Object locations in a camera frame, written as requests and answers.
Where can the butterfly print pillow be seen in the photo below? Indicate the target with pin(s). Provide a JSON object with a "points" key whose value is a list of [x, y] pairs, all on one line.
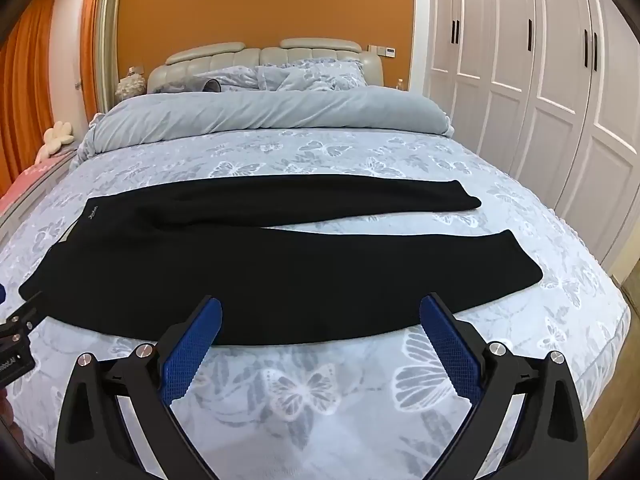
{"points": [[312, 76], [235, 79]]}

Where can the white wardrobe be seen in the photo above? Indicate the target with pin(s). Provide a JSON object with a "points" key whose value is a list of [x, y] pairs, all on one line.
{"points": [[510, 60]]}

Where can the butterfly print bedsheet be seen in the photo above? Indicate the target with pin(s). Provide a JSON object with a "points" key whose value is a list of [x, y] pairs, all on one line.
{"points": [[325, 395]]}

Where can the vase of white flowers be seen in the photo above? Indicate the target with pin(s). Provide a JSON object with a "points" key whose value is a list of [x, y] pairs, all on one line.
{"points": [[129, 85]]}

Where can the grey pillow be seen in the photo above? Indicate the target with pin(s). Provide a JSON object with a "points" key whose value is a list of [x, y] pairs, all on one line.
{"points": [[275, 110]]}

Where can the flower-shaped cushion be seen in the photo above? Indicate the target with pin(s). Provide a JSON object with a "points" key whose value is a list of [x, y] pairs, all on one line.
{"points": [[57, 136]]}

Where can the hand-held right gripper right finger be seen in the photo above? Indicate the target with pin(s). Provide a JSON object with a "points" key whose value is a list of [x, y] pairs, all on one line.
{"points": [[450, 345]]}

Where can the orange curtain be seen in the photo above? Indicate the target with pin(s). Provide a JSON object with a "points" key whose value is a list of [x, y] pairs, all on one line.
{"points": [[22, 85]]}

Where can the dark grey cylinder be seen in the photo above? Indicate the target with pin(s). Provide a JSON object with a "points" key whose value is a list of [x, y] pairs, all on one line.
{"points": [[212, 85]]}

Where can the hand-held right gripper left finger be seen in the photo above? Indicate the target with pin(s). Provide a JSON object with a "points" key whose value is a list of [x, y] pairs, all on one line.
{"points": [[192, 345]]}

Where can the pink blanket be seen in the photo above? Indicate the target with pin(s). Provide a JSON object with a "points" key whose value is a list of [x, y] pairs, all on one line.
{"points": [[25, 175]]}

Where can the black pants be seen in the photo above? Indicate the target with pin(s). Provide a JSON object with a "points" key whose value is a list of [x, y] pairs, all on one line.
{"points": [[300, 260]]}

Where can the white wall switch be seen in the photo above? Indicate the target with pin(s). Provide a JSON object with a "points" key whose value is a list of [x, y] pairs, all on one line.
{"points": [[389, 51]]}

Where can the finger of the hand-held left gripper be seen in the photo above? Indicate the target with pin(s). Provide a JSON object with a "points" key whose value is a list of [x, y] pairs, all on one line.
{"points": [[22, 314]]}

